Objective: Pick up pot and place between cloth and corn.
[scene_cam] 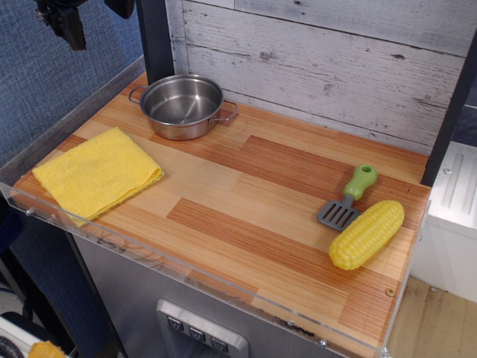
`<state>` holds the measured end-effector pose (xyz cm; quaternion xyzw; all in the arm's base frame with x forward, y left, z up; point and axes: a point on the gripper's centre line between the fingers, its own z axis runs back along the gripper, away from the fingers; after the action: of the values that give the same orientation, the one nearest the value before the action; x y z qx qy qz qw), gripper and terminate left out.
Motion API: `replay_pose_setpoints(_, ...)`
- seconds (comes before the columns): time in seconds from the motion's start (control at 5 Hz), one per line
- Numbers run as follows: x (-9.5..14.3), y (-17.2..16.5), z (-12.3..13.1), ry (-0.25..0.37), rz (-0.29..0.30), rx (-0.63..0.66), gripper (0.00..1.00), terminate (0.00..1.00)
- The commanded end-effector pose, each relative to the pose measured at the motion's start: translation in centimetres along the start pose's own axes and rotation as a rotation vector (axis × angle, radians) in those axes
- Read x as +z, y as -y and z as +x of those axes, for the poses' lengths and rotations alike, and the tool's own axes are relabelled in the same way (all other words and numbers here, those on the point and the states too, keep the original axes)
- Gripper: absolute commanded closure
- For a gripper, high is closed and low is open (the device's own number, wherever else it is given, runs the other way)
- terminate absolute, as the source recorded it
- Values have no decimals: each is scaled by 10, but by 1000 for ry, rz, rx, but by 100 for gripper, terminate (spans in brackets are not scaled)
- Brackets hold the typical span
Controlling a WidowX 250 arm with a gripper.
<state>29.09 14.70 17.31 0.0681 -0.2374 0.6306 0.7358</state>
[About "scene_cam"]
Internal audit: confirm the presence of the yellow object bottom left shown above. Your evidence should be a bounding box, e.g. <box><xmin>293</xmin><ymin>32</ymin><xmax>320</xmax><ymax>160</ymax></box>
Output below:
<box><xmin>28</xmin><ymin>341</ymin><xmax>66</xmax><ymax>358</ymax></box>

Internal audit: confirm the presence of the white ribbed sink unit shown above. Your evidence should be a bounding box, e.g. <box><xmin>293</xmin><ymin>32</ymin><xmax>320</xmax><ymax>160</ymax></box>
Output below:
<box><xmin>410</xmin><ymin>142</ymin><xmax>476</xmax><ymax>302</ymax></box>

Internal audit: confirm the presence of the yellow plastic corn cob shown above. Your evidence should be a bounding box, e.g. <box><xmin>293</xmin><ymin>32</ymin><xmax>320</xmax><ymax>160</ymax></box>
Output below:
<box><xmin>329</xmin><ymin>200</ymin><xmax>405</xmax><ymax>271</ymax></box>

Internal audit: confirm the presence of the yellow folded cloth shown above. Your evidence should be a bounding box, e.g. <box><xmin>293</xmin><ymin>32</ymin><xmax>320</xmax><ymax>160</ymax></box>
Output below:
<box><xmin>33</xmin><ymin>128</ymin><xmax>164</xmax><ymax>227</ymax></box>

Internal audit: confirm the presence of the stainless steel pot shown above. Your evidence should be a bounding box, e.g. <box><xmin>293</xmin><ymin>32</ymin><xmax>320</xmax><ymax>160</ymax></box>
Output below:
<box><xmin>128</xmin><ymin>74</ymin><xmax>239</xmax><ymax>141</ymax></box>

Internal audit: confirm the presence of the green handled grey spatula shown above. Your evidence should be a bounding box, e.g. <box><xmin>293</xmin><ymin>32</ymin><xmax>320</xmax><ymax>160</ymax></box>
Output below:
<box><xmin>317</xmin><ymin>164</ymin><xmax>378</xmax><ymax>232</ymax></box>

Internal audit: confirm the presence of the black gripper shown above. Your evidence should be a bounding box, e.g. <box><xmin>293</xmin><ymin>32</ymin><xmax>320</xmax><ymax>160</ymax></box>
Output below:
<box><xmin>35</xmin><ymin>0</ymin><xmax>135</xmax><ymax>51</ymax></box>

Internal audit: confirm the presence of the dark vertical right post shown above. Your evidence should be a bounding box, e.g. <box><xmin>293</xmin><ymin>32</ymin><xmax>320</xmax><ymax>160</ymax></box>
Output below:
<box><xmin>420</xmin><ymin>34</ymin><xmax>476</xmax><ymax>186</ymax></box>

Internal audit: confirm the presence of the stainless steel cabinet front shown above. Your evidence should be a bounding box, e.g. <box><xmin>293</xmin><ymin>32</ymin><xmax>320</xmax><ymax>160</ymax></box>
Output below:
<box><xmin>74</xmin><ymin>236</ymin><xmax>338</xmax><ymax>357</ymax></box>

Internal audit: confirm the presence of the silver button control panel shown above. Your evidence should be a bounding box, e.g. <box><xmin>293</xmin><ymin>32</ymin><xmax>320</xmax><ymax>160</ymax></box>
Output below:
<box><xmin>156</xmin><ymin>298</ymin><xmax>249</xmax><ymax>357</ymax></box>

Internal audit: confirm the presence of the clear acrylic front guard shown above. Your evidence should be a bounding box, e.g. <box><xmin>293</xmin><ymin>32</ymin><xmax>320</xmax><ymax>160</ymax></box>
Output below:
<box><xmin>1</xmin><ymin>178</ymin><xmax>393</xmax><ymax>357</ymax></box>

